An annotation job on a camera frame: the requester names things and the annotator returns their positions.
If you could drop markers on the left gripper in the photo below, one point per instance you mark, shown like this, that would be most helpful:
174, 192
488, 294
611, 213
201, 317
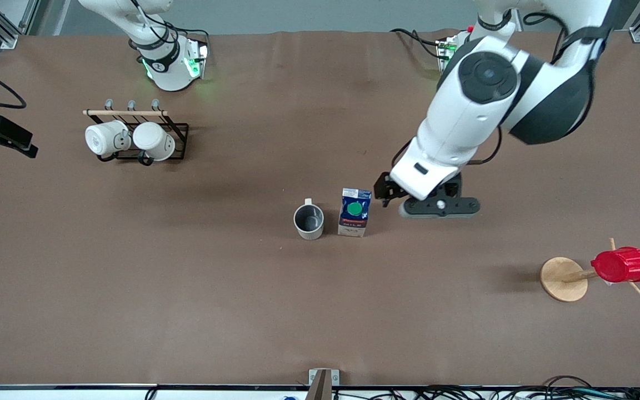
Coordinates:
388, 189

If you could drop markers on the blue white milk carton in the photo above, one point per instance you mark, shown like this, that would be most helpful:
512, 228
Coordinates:
353, 214

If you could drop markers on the white mug grey inside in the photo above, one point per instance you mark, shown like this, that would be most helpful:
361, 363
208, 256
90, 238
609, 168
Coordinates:
309, 219

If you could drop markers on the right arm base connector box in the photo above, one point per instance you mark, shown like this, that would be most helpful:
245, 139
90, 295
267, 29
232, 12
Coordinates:
195, 61

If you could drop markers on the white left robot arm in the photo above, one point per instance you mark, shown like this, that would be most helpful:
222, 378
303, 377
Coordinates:
464, 111

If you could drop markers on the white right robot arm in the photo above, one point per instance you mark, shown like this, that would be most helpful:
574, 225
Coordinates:
164, 66

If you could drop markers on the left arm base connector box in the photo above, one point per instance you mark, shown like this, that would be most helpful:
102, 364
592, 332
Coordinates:
445, 50

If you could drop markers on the red ridged plastic cup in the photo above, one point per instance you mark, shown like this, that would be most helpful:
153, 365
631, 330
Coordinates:
623, 265

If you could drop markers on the white mug with printed face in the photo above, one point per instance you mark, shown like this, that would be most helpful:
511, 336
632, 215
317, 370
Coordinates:
103, 138

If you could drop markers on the wooden rack rod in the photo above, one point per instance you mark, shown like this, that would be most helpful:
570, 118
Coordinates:
131, 113

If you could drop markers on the wooden mug tree stand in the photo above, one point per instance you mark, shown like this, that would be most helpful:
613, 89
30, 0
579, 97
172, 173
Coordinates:
564, 280

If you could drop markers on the metal bracket with wooden post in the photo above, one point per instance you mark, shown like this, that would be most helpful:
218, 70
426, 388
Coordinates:
323, 380

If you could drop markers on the white table edge rail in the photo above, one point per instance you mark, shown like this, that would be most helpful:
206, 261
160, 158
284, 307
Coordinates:
75, 393

